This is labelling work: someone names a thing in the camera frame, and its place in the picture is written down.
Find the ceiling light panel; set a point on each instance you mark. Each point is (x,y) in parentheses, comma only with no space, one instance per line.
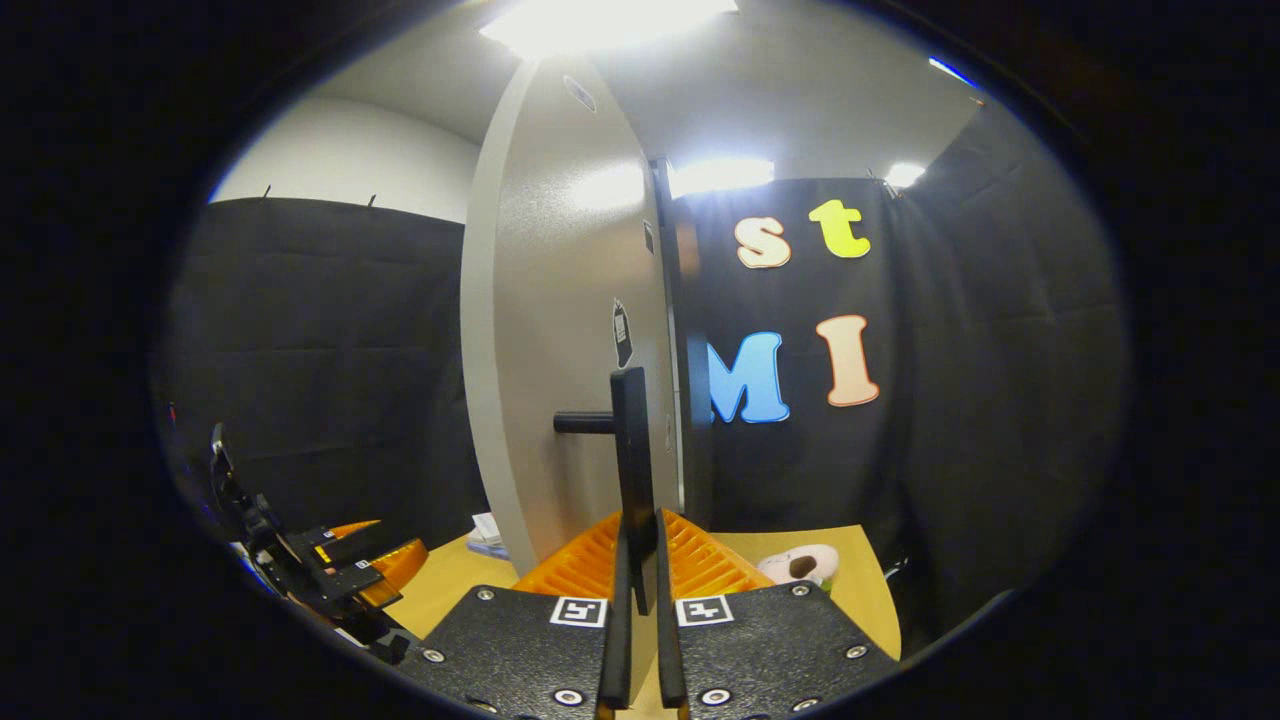
(904,175)
(600,22)
(720,176)
(952,72)

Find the grey cabinet door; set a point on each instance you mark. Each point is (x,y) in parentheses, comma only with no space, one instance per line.
(540,300)

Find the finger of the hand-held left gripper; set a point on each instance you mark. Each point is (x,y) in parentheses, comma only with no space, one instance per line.
(335,548)
(355,580)

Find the small white box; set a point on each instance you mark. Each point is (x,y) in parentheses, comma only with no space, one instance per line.
(485,528)

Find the pink plush slipper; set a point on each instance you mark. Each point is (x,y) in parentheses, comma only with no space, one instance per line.
(775,570)

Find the black backdrop cloth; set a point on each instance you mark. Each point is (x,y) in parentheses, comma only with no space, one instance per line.
(1000,400)

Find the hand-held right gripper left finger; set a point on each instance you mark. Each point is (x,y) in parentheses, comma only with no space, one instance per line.
(617,650)

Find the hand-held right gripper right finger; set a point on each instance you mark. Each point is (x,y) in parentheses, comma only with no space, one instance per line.
(670,650)

